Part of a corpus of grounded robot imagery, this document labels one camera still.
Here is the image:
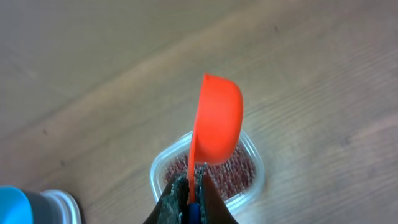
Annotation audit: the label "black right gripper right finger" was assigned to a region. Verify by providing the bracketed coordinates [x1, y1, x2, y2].
[195, 165, 238, 224]

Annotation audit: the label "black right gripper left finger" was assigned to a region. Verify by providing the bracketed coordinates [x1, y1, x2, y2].
[144, 174, 189, 224]

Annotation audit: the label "red scoop blue handle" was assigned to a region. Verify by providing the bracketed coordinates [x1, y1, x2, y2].
[184, 74, 243, 223]

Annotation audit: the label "white kitchen scale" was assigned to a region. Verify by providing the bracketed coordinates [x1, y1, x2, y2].
[40, 189, 83, 224]

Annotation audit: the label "blue bowl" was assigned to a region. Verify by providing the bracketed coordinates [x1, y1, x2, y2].
[0, 185, 52, 224]

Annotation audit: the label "red beans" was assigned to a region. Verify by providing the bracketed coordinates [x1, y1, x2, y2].
[162, 144, 256, 200]

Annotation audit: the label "clear plastic container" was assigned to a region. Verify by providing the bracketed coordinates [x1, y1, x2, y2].
[150, 131, 266, 215]

